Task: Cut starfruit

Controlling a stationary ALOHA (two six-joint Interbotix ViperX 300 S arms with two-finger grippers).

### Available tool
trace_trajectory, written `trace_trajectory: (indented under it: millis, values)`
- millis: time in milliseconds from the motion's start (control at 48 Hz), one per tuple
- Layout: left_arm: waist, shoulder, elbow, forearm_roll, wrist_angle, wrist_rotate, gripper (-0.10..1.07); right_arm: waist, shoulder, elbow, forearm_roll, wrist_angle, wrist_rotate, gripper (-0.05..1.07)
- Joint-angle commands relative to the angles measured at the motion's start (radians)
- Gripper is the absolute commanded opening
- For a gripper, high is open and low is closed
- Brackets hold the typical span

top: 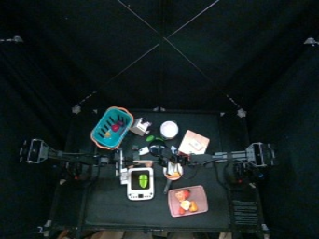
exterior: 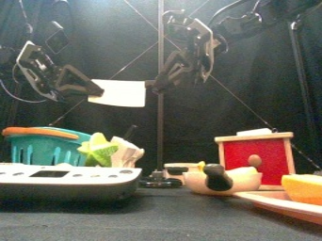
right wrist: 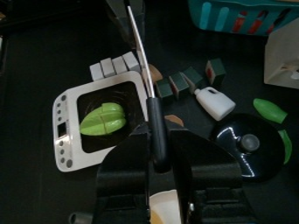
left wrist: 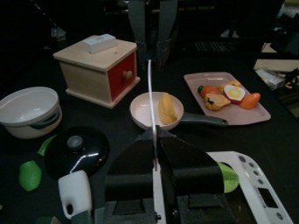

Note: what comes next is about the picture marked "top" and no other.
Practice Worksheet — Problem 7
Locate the black toy frying pan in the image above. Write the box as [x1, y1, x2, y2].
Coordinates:
[148, 140, 172, 159]

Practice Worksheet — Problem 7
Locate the teal basket orange rim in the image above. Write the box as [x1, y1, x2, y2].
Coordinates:
[89, 106, 135, 150]

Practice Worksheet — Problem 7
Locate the white round lid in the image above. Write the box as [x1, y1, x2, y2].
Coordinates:
[159, 120, 180, 140]

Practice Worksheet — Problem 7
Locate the red toy apple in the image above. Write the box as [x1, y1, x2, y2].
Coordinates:
[175, 189, 192, 202]

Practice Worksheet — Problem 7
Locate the grey white toy box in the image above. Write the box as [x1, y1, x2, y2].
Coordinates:
[128, 117, 153, 137]

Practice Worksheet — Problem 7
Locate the red toy food piece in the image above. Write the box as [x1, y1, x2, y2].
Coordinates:
[111, 120, 125, 133]

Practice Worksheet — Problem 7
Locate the pink plastic tray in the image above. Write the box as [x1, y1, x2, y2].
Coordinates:
[167, 185, 210, 218]

